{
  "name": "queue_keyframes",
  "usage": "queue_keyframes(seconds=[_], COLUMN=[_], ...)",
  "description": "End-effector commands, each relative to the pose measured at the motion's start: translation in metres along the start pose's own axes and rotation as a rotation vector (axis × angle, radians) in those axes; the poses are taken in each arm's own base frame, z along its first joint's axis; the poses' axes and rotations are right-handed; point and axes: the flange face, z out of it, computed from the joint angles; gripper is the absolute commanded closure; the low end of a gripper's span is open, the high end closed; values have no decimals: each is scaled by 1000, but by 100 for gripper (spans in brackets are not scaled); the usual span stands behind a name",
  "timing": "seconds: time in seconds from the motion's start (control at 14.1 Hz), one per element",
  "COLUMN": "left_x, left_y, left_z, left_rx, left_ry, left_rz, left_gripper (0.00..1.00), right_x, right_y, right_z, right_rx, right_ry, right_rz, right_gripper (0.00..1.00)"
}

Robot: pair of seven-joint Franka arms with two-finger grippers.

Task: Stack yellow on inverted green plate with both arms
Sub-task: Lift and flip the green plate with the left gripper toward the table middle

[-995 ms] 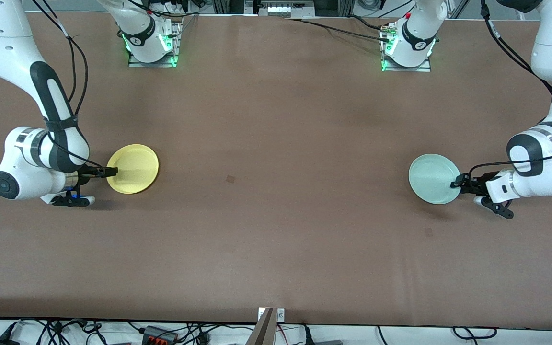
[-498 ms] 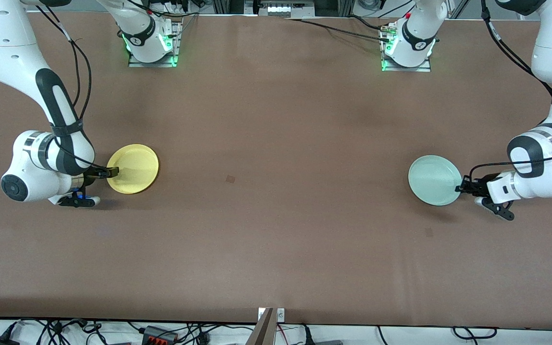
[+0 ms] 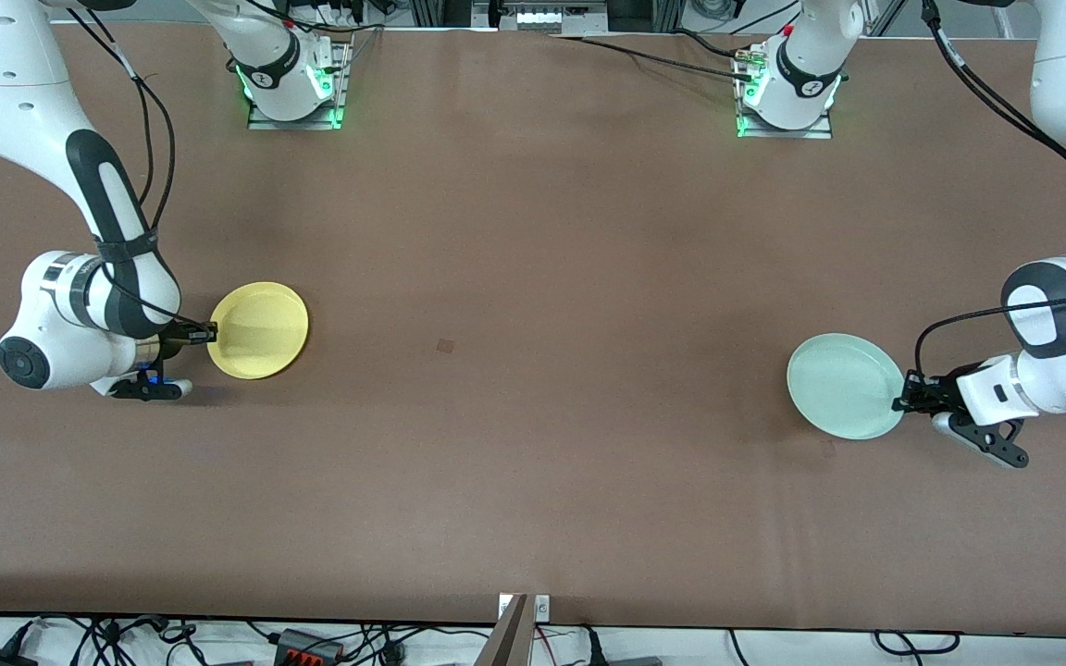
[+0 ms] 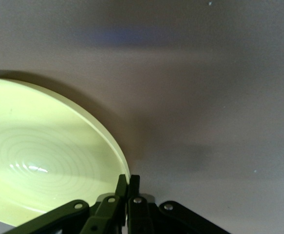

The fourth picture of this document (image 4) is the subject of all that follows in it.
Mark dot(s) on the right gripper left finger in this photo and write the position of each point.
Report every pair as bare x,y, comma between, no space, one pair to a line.
100,217

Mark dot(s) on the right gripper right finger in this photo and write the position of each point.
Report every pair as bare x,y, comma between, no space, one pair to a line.
139,217

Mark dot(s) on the yellow plate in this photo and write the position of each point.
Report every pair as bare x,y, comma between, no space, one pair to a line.
46,136

